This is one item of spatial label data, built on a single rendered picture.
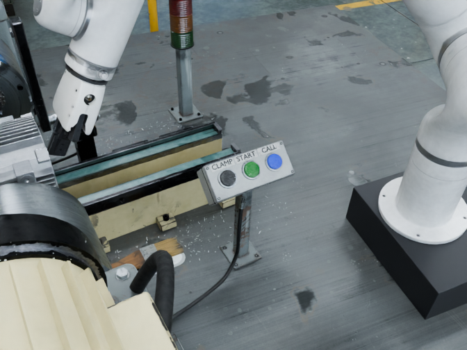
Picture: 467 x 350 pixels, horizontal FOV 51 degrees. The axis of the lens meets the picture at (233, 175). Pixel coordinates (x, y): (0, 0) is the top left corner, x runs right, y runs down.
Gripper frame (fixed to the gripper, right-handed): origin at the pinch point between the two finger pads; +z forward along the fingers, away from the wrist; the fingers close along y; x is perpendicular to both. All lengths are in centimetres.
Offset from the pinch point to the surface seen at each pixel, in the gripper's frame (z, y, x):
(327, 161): -8, -2, -72
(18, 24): -13.9, 18.0, 7.6
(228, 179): -10.5, -21.1, -22.2
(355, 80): -25, 28, -101
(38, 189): -2.0, -17.2, 8.4
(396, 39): -38, 156, -284
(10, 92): 4.4, 26.7, 2.4
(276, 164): -15.4, -21.3, -31.0
